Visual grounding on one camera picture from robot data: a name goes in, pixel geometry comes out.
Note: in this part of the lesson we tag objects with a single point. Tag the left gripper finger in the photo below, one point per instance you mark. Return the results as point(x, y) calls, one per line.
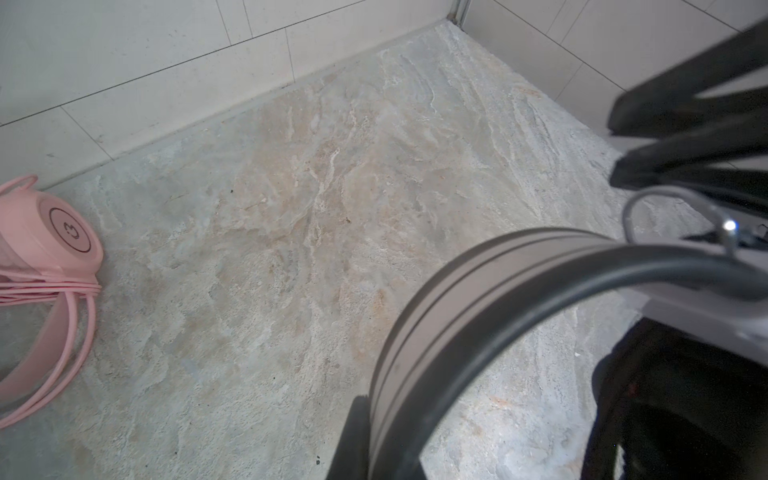
point(351, 457)

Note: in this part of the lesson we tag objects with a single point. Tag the black white headphones with cable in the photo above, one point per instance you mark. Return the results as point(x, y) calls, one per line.
point(683, 395)

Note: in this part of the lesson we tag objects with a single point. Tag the pink headphones with cable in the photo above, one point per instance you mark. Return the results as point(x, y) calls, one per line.
point(49, 254)

